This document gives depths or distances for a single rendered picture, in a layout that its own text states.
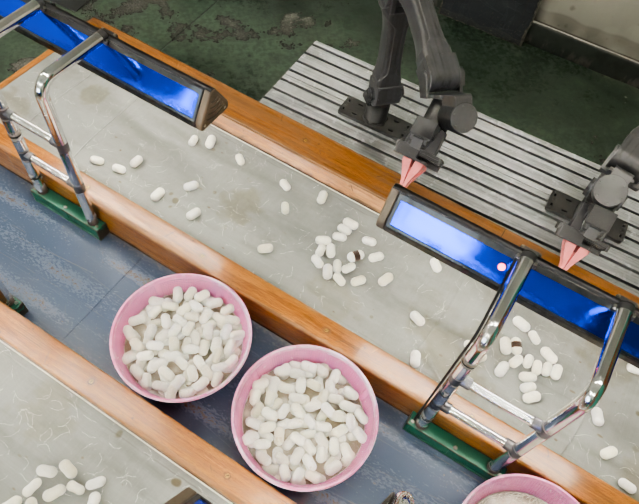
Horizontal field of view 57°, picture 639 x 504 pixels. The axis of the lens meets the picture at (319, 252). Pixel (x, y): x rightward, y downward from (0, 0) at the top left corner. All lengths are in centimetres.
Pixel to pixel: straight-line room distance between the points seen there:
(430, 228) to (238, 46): 211
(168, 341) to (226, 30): 205
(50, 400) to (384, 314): 65
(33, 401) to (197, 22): 221
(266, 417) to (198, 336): 21
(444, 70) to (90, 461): 98
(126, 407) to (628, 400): 96
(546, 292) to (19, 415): 92
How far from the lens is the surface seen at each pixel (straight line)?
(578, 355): 134
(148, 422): 113
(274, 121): 150
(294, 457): 111
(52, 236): 146
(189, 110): 109
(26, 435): 120
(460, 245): 94
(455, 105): 119
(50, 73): 113
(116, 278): 136
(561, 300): 95
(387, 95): 154
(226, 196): 138
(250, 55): 288
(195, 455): 110
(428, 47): 127
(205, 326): 120
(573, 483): 121
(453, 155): 164
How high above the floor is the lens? 183
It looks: 57 degrees down
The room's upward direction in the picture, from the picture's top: 9 degrees clockwise
